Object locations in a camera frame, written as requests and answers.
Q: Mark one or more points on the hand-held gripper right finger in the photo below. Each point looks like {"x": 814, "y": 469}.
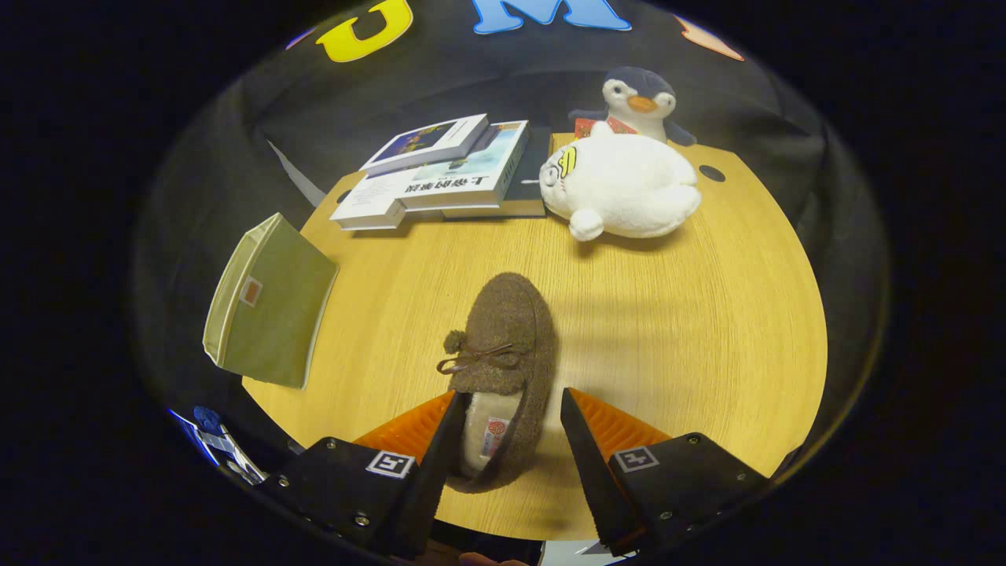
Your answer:
{"x": 597, "y": 479}

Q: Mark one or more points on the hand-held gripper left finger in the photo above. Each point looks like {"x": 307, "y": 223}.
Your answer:
{"x": 424, "y": 487}

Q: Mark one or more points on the brown fuzzy shoe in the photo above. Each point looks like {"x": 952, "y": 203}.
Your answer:
{"x": 503, "y": 314}

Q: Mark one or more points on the beige fabric storage box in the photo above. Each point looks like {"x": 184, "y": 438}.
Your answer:
{"x": 275, "y": 314}

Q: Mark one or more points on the plain white book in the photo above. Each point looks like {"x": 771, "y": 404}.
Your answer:
{"x": 369, "y": 200}

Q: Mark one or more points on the white seal plush toy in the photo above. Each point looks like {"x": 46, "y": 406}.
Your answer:
{"x": 629, "y": 189}

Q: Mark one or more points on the dark cover book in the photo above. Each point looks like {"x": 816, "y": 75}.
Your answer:
{"x": 530, "y": 173}

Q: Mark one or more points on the book with beach cover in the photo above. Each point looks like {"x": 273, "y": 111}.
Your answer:
{"x": 471, "y": 165}

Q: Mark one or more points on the white book blue photo cover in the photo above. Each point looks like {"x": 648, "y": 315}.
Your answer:
{"x": 424, "y": 141}

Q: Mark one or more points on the penguin plush toy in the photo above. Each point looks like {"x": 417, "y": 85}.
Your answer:
{"x": 640, "y": 86}

